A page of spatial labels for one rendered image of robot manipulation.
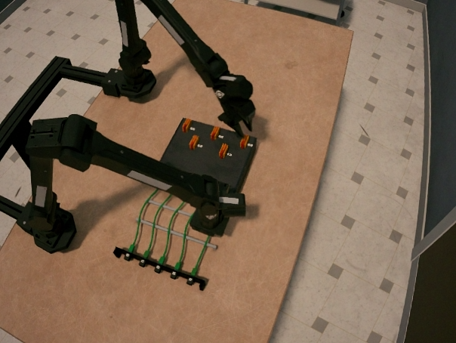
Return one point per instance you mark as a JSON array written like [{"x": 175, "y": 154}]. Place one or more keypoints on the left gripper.
[{"x": 235, "y": 122}]

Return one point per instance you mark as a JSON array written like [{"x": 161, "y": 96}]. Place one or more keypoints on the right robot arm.
[{"x": 67, "y": 143}]

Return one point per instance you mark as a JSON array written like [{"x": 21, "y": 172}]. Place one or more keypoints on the green cable plug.
[
  {"x": 177, "y": 267},
  {"x": 193, "y": 273},
  {"x": 161, "y": 261},
  {"x": 131, "y": 249},
  {"x": 145, "y": 255}
]

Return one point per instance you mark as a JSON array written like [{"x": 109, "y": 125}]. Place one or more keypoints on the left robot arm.
[{"x": 215, "y": 71}]

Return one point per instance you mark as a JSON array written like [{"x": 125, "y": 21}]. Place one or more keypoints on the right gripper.
[{"x": 205, "y": 227}]

